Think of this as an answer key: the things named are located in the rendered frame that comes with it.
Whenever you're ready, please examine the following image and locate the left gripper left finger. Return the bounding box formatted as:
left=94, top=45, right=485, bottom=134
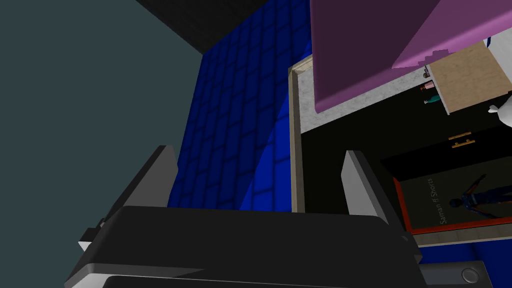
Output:
left=103, top=144, right=180, bottom=220

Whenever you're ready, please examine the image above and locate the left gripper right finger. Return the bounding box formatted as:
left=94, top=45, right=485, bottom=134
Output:
left=340, top=149, right=407, bottom=232

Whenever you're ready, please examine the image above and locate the purple door leaf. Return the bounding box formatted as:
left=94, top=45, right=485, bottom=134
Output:
left=309, top=0, right=512, bottom=115

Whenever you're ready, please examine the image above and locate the light wood shelf unit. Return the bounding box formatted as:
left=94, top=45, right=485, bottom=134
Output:
left=419, top=39, right=512, bottom=117

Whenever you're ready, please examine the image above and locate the black cabinet with gold handles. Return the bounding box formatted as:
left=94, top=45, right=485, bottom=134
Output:
left=379, top=93, right=512, bottom=171

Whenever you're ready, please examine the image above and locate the red-framed wall picture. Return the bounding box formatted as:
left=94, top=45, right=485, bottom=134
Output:
left=392, top=155, right=512, bottom=236

